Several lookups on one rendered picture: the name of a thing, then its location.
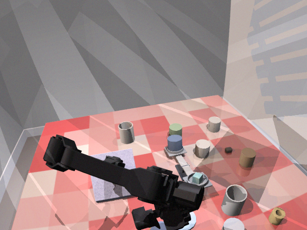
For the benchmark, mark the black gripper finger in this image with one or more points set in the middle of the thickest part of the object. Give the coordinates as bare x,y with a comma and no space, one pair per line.
154,224

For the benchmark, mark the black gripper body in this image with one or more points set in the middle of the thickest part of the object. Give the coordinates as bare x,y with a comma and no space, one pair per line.
143,219

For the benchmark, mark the small grey pebble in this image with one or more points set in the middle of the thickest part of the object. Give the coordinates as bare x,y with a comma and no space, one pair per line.
228,149

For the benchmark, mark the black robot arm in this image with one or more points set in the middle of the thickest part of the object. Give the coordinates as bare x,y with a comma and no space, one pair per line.
153,185

